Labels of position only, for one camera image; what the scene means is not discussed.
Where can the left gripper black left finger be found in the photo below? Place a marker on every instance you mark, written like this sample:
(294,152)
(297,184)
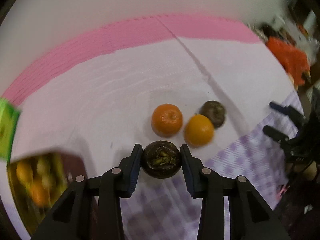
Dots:
(71,215)

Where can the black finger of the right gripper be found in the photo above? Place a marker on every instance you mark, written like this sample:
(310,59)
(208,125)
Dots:
(285,109)
(274,134)

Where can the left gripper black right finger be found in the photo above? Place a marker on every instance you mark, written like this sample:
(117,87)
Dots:
(249,214)

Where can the dark brown mangosteen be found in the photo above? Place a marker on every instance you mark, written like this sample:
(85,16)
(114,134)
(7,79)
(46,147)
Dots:
(161,159)

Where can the dimpled orange mandarin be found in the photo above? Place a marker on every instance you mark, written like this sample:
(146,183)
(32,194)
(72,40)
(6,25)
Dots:
(166,120)

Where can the purple plaid tablecloth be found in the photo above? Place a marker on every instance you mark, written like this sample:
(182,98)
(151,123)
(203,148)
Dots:
(212,95)

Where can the orange red cloth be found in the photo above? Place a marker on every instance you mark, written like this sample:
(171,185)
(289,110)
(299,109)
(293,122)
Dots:
(293,60)

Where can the red gold toffee tin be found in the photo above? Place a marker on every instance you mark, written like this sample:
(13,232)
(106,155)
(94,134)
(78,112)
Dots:
(37,181)

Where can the dark mangosteen with yellow spot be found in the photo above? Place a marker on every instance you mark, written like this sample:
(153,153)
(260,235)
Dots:
(215,112)

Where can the smooth orange citrus fruit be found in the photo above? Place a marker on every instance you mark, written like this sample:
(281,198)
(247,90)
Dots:
(199,131)

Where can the green tissue pack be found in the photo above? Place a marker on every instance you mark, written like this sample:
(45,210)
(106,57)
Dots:
(9,116)

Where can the pink foam mat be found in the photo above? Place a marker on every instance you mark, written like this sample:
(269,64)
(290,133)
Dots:
(122,35)

